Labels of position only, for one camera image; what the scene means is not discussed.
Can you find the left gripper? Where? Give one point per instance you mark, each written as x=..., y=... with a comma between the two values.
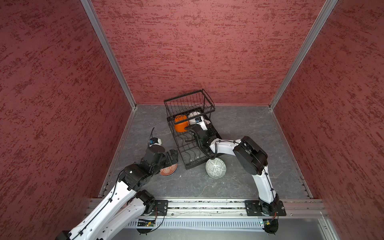
x=168, y=162

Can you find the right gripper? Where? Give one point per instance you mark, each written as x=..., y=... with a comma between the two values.
x=210, y=128

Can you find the orange patterned bowl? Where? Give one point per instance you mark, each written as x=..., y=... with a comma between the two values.
x=169, y=170

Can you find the green white patterned bowl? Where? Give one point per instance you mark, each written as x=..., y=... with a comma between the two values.
x=216, y=168

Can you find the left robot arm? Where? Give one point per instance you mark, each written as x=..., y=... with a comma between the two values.
x=126, y=201

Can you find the left controller board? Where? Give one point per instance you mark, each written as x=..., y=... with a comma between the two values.
x=145, y=226

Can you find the controller board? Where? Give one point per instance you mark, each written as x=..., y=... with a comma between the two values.
x=271, y=226
x=145, y=226

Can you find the right controller board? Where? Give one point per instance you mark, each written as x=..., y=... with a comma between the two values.
x=271, y=226

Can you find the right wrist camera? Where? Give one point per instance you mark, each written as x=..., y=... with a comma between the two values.
x=201, y=122

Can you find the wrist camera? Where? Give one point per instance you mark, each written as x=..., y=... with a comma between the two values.
x=201, y=122
x=154, y=141

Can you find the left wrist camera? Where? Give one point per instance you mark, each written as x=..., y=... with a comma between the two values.
x=154, y=141

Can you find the black wire dish rack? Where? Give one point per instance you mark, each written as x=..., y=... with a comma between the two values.
x=191, y=152

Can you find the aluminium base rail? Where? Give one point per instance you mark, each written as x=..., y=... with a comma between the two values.
x=233, y=214

